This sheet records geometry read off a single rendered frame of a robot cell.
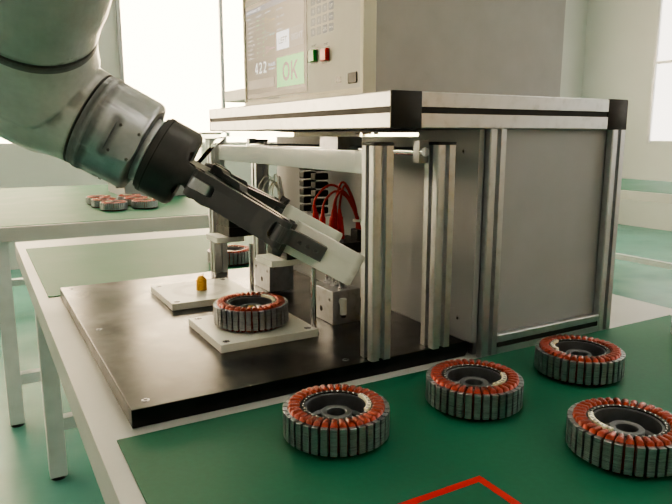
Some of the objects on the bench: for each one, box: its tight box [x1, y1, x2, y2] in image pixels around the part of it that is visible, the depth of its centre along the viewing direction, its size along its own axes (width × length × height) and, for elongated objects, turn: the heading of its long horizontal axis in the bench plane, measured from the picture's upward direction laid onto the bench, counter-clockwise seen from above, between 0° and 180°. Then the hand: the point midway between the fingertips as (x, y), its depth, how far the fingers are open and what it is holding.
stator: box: [207, 244, 249, 266], centre depth 157 cm, size 11×11×4 cm
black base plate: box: [60, 267, 466, 429], centre depth 107 cm, size 47×64×2 cm
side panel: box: [468, 129, 626, 358], centre depth 95 cm, size 28×3×32 cm, turn 120°
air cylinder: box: [254, 258, 294, 292], centre depth 123 cm, size 5×8×6 cm
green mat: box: [26, 235, 253, 298], centre depth 173 cm, size 94×61×1 cm, turn 120°
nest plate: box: [188, 312, 318, 353], centre depth 96 cm, size 15×15×1 cm
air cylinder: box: [316, 280, 360, 325], centre depth 102 cm, size 5×8×6 cm
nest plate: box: [151, 278, 251, 311], centre depth 116 cm, size 15×15×1 cm
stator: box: [283, 384, 390, 458], centre depth 66 cm, size 11×11×4 cm
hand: (335, 252), depth 63 cm, fingers open, 13 cm apart
